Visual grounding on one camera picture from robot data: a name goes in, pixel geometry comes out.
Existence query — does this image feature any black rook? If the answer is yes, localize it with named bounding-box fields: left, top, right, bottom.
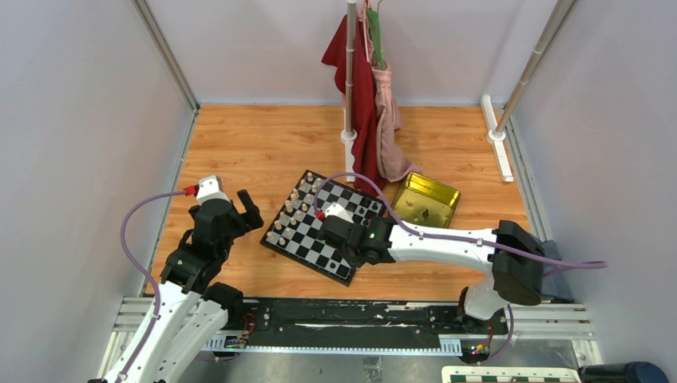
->
left=359, top=197, right=371, bottom=208

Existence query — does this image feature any yellow square tin box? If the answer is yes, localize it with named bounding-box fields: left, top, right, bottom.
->
left=392, top=172, right=461, bottom=228

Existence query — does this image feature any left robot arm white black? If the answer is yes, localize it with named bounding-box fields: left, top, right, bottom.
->
left=99, top=175, right=263, bottom=382

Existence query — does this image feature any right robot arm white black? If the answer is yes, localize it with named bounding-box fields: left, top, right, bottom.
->
left=318, top=203, right=544, bottom=334

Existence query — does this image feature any white chess pieces row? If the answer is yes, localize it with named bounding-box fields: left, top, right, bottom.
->
left=263, top=171, right=323, bottom=252

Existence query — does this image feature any black white chessboard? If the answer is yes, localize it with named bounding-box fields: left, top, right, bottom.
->
left=259, top=170, right=386, bottom=286

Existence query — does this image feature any red hanging shirt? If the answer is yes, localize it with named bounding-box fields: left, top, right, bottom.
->
left=321, top=17, right=387, bottom=189

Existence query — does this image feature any pink hanging garment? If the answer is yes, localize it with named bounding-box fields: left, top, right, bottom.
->
left=358, top=1, right=421, bottom=182

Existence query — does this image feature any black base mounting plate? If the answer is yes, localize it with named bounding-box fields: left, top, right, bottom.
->
left=223, top=298, right=509, bottom=349

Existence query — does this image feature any white clothes rack pole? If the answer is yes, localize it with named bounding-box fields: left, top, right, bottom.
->
left=341, top=0, right=357, bottom=172

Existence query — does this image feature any white rack foot bar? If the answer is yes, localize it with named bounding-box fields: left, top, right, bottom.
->
left=480, top=94, right=514, bottom=183

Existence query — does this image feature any grey crumpled cloth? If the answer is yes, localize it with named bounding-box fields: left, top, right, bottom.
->
left=540, top=240, right=574, bottom=302

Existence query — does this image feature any green clothes hanger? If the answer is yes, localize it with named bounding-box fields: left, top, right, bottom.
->
left=366, top=6, right=386, bottom=70

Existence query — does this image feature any dark blue object corner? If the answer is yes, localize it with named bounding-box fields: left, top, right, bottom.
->
left=577, top=361, right=669, bottom=383

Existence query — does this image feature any silver diagonal rack pole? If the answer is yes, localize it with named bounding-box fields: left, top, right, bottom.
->
left=497, top=0, right=577, bottom=132

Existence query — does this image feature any aluminium frame rail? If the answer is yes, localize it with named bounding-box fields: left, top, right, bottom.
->
left=100, top=295, right=604, bottom=369

